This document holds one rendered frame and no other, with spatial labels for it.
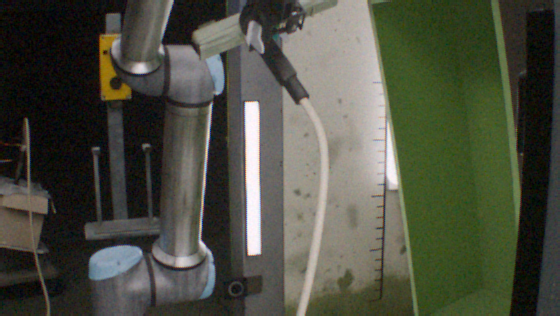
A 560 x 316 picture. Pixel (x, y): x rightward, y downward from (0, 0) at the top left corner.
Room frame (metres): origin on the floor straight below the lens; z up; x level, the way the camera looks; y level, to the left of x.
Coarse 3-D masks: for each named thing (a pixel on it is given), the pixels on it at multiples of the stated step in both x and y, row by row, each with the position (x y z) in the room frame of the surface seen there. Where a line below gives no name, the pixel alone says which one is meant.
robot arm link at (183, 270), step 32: (192, 64) 1.29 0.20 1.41; (192, 96) 1.31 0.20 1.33; (192, 128) 1.34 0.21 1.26; (192, 160) 1.37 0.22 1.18; (192, 192) 1.40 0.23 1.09; (160, 224) 1.47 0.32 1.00; (192, 224) 1.44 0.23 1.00; (160, 256) 1.46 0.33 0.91; (192, 256) 1.47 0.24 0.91; (160, 288) 1.45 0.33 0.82; (192, 288) 1.49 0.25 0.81
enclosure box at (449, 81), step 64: (384, 0) 1.82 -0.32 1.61; (448, 0) 2.05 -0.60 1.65; (512, 0) 1.38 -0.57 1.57; (384, 64) 1.94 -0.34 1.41; (448, 64) 2.05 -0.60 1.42; (512, 64) 1.38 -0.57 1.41; (448, 128) 2.05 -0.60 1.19; (512, 128) 1.40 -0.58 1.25; (448, 192) 2.05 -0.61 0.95; (512, 192) 1.91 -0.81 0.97; (448, 256) 2.06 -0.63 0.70; (512, 256) 1.96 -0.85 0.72
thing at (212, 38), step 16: (304, 0) 1.14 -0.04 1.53; (320, 0) 1.15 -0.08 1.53; (336, 0) 1.18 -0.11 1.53; (208, 32) 1.07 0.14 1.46; (224, 32) 1.08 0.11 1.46; (240, 32) 1.08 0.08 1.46; (208, 48) 1.06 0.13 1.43; (224, 48) 1.09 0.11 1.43; (272, 48) 1.08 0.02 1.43; (272, 64) 1.06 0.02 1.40; (288, 64) 1.06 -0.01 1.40; (288, 80) 1.05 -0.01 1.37; (304, 96) 1.04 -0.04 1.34
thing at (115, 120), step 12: (108, 24) 2.30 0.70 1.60; (120, 24) 2.32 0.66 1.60; (108, 108) 2.30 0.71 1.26; (120, 108) 2.31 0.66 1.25; (108, 120) 2.31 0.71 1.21; (120, 120) 2.31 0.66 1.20; (120, 132) 2.31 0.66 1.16; (120, 144) 2.31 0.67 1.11; (120, 156) 2.31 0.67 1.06; (120, 168) 2.31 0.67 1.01; (120, 180) 2.31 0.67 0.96; (120, 192) 2.31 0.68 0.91; (120, 204) 2.31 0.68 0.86; (120, 216) 2.31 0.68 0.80
